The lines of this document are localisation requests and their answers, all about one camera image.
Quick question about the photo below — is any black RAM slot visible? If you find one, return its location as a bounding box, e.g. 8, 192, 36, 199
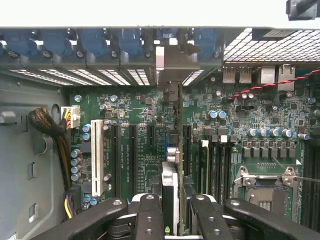
311, 142, 320, 226
219, 134, 229, 203
210, 136, 220, 201
199, 139, 210, 198
226, 136, 237, 201
301, 142, 312, 223

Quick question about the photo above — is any CPU socket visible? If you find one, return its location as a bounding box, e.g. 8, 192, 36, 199
233, 165, 296, 225

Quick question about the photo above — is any long black expansion slot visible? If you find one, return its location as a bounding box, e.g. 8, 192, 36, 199
182, 124, 193, 177
127, 124, 139, 196
111, 124, 122, 200

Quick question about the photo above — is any blue expansion slot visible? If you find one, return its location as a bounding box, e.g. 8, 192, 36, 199
163, 128, 169, 163

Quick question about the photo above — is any white expansion slot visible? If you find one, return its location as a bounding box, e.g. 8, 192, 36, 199
90, 119, 105, 198

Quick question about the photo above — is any short black expansion slot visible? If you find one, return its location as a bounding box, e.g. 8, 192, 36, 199
146, 124, 156, 148

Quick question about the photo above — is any thin metal locking lever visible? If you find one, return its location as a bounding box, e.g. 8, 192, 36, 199
292, 175, 320, 184

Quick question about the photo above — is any green Dell motherboard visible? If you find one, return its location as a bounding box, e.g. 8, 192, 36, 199
67, 82, 320, 226

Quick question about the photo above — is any open black PC case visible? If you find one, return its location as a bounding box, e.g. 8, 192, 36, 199
0, 23, 320, 240

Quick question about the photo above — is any dark box shaped object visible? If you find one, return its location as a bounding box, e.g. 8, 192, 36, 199
285, 0, 320, 21

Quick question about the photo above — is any purple yellow wire bundle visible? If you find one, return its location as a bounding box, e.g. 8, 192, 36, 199
63, 184, 83, 220

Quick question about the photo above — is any braided black power cable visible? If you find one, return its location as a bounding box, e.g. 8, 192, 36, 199
27, 106, 81, 191

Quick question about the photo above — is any red black twisted wire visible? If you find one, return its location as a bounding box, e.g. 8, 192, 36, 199
227, 66, 320, 101

